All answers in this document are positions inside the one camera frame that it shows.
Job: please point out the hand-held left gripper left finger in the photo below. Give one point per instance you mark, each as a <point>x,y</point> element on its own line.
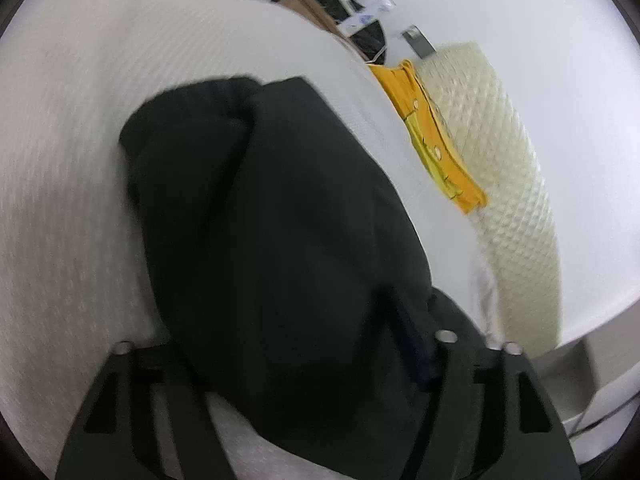
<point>125,410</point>

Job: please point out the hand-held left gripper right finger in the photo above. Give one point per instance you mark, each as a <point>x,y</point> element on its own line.
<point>492,410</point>

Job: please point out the black garment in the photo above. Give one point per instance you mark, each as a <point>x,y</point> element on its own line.
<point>280,240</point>

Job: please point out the cream quilted mattress pad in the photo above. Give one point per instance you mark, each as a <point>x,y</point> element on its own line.
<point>505,175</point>

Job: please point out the white textured bed sheet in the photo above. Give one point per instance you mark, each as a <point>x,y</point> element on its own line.
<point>75,170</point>

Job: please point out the yellow garment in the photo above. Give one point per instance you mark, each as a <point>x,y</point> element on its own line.
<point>425,125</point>

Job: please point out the black bag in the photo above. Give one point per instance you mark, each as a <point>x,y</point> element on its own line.
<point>367,35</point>

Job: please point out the white printed plastic packet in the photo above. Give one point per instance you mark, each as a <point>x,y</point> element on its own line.
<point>367,14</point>

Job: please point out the brown cardboard box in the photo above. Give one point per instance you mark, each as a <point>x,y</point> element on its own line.
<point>307,7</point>

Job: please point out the light grey bed frame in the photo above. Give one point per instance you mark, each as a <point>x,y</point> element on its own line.
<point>580,375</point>

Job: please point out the grey metal bracket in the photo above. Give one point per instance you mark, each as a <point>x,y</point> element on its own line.
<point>417,40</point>

